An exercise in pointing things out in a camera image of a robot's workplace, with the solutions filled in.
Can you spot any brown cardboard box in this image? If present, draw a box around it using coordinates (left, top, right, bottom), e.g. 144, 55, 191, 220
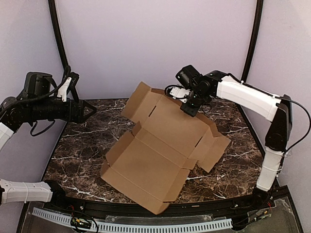
101, 82, 230, 215

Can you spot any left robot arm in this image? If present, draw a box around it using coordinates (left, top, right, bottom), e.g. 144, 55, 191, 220
0, 70, 97, 204

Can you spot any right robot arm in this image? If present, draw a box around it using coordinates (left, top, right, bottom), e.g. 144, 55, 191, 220
170, 65, 311, 208

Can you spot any small electronics board left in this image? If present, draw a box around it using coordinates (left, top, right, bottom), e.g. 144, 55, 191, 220
70, 217, 92, 229

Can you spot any small electronics board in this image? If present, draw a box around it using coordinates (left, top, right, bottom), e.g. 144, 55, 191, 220
70, 217, 92, 229
253, 211, 272, 221

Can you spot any small electronics board right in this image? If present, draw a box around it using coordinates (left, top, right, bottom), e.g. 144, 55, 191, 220
253, 211, 272, 221

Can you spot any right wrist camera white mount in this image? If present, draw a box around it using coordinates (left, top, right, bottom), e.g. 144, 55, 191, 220
164, 84, 190, 103

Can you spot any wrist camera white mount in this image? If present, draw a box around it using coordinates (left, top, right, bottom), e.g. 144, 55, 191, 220
57, 72, 79, 102
164, 84, 190, 103

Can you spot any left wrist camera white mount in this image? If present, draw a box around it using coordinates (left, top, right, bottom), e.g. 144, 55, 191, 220
57, 72, 79, 102

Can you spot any black front rail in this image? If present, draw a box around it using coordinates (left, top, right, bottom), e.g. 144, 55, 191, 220
44, 185, 290, 218

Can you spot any left black frame post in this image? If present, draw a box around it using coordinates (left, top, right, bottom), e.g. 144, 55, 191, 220
48, 0, 69, 69

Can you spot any black frame post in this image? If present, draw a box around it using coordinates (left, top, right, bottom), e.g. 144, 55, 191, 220
48, 0, 69, 69
241, 0, 264, 83

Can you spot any white slotted cable duct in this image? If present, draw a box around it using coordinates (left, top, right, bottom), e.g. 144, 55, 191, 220
32, 207, 232, 233

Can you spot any right black frame post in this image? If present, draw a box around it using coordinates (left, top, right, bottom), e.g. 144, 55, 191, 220
241, 0, 264, 83

